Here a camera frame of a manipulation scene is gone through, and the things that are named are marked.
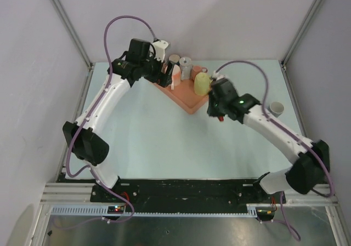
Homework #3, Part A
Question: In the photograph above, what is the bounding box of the pink mug with handle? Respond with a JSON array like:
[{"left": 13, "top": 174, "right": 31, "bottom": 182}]
[{"left": 191, "top": 65, "right": 208, "bottom": 80}]

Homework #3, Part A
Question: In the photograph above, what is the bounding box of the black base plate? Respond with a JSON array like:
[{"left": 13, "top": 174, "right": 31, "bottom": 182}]
[{"left": 90, "top": 179, "right": 287, "bottom": 214}]

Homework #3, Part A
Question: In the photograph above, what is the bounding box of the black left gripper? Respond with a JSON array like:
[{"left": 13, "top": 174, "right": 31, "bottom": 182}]
[{"left": 140, "top": 52, "right": 174, "bottom": 88}]

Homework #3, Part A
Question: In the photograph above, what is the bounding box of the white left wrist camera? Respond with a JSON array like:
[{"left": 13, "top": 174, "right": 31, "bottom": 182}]
[{"left": 151, "top": 40, "right": 170, "bottom": 61}]

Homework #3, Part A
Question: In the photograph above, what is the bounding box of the large peach mug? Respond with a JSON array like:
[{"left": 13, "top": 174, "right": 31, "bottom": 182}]
[{"left": 170, "top": 64, "right": 181, "bottom": 90}]

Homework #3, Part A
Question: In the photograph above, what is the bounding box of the grey slotted cable duct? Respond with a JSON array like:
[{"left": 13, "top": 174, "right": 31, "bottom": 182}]
[{"left": 52, "top": 205, "right": 257, "bottom": 218}]

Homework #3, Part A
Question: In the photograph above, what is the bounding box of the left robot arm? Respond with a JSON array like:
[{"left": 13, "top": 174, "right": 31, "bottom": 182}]
[{"left": 63, "top": 38, "right": 174, "bottom": 202}]

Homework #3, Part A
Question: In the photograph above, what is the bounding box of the yellow faceted mug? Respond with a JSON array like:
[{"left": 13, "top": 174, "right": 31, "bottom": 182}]
[{"left": 194, "top": 72, "right": 212, "bottom": 96}]

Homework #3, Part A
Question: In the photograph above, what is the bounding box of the white-grey mug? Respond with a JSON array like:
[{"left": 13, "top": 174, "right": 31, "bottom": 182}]
[{"left": 179, "top": 57, "right": 193, "bottom": 81}]

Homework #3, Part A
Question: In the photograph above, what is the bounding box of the grey-blue patterned mug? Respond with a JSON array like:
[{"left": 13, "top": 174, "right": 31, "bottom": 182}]
[{"left": 269, "top": 101, "right": 285, "bottom": 117}]

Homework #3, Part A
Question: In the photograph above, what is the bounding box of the aluminium frame rail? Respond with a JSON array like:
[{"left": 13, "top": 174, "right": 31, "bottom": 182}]
[{"left": 40, "top": 183, "right": 94, "bottom": 205}]

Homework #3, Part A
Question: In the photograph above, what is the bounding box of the brown striped mug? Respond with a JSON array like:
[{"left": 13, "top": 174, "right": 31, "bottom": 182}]
[{"left": 168, "top": 54, "right": 180, "bottom": 65}]

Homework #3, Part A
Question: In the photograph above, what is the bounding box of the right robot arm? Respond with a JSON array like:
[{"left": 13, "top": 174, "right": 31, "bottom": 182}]
[{"left": 207, "top": 77, "right": 330, "bottom": 203}]

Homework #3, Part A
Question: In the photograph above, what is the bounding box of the salmon plastic tray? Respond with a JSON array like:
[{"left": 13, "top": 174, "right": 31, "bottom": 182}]
[{"left": 156, "top": 77, "right": 208, "bottom": 115}]

